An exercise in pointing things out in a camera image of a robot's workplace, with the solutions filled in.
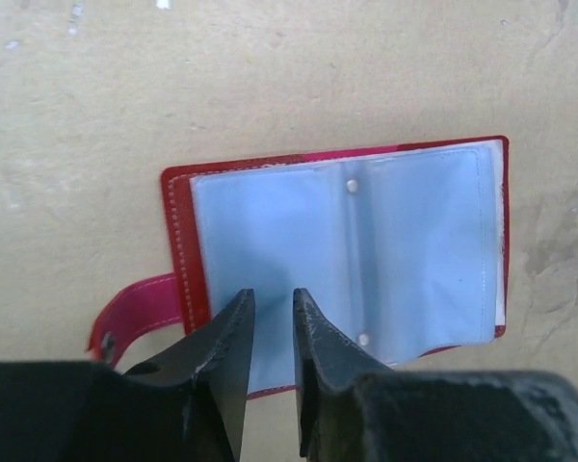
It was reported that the red card holder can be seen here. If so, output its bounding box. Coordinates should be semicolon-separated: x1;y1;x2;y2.
89;136;510;398

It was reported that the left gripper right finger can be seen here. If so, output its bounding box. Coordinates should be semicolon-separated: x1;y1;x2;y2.
293;289;578;461

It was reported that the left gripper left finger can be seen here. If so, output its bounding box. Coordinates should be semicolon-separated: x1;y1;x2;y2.
0;290;255;461

